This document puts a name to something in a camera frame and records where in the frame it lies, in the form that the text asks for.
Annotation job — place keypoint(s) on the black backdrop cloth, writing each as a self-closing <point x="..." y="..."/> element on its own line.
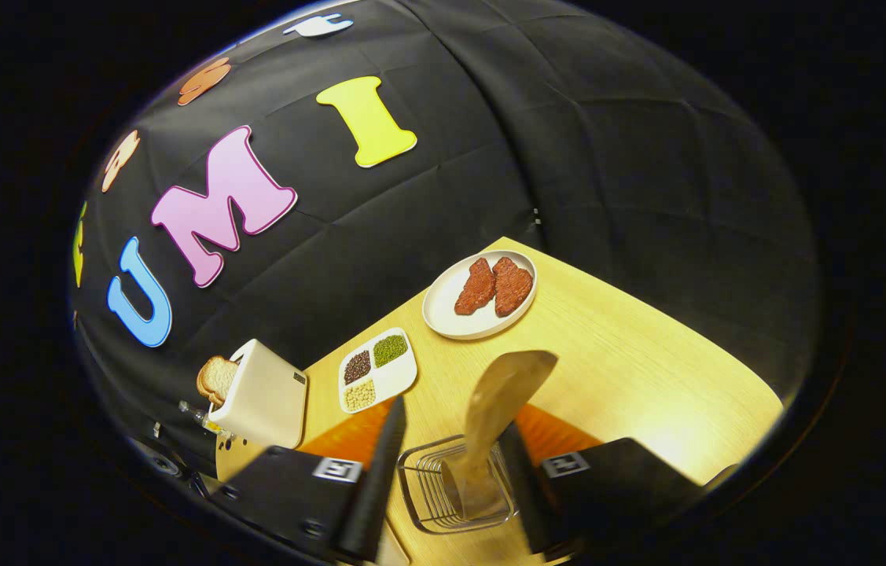
<point x="608" y="118"/>

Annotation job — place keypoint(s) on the toast bread slice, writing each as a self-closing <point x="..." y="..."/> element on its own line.
<point x="216" y="379"/>

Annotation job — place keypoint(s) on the white round plate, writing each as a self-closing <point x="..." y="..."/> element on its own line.
<point x="442" y="314"/>

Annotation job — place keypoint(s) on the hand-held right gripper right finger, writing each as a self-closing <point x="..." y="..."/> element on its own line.
<point x="525" y="487"/>

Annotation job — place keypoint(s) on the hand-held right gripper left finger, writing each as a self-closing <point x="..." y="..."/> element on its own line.
<point x="376" y="487"/>

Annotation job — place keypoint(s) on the wooden spoon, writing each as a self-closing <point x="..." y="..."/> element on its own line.
<point x="505" y="393"/>

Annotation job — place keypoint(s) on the white divided grain dish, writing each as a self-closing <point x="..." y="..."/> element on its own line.
<point x="399" y="373"/>

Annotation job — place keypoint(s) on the white toaster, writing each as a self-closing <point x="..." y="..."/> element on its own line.
<point x="266" y="401"/>

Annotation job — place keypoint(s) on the small glass bottle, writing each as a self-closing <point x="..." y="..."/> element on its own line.
<point x="203" y="418"/>

